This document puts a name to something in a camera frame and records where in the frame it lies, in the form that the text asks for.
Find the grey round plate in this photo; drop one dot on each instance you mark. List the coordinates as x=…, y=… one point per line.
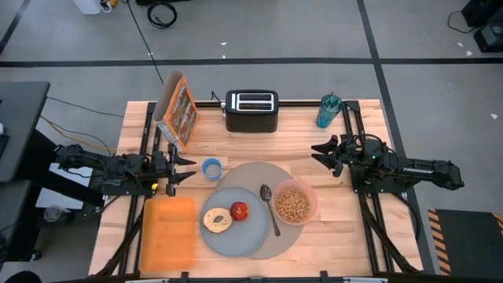
x=243, y=241

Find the red apple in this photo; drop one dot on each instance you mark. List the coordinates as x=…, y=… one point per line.
x=239, y=211

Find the black table rail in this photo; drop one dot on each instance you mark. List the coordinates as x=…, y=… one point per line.
x=298, y=104
x=251, y=280

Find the black equipment case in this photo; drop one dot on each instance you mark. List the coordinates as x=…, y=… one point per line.
x=481, y=12

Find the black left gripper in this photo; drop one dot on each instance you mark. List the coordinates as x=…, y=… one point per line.
x=165, y=169

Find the grey round placemat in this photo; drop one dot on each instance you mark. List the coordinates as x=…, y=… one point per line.
x=255, y=175

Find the white container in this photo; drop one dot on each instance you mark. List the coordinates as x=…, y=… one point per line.
x=87, y=6

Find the clear plastic cup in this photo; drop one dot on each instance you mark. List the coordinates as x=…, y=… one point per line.
x=54, y=214

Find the black desk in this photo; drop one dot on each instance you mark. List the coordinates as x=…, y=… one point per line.
x=19, y=129

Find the black back table rail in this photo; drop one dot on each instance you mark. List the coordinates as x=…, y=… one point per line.
x=298, y=104

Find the orange cereal box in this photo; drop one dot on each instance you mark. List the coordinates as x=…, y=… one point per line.
x=182, y=118

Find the person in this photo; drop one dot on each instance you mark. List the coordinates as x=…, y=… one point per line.
x=23, y=278

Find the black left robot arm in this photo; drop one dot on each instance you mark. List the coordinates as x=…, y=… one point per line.
x=98, y=165

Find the white base panel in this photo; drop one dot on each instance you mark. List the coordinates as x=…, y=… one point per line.
x=47, y=196

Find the teal transparent tumbler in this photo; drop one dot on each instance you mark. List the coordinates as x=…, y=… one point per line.
x=328, y=112

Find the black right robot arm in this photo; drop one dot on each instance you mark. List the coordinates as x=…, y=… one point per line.
x=424, y=175

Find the orange translucent tray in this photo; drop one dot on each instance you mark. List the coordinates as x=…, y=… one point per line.
x=169, y=236

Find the pink bowl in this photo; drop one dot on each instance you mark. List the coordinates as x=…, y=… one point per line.
x=275, y=204

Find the black two-slot toaster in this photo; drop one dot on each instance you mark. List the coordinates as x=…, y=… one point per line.
x=251, y=120

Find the light blue cup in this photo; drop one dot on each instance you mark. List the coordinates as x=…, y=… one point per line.
x=212, y=171

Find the black front table rail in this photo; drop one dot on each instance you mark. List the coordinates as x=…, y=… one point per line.
x=251, y=280

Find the black hazard-striped mat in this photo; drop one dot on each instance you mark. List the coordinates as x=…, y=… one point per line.
x=467, y=243

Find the dark metal spoon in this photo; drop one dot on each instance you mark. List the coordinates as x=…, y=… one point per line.
x=266, y=192

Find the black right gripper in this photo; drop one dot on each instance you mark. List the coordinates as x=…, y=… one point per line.
x=346, y=155

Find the toasted bagel half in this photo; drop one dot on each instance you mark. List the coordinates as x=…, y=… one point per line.
x=217, y=220

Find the brown cereal rings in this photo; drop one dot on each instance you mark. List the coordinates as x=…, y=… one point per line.
x=292, y=205

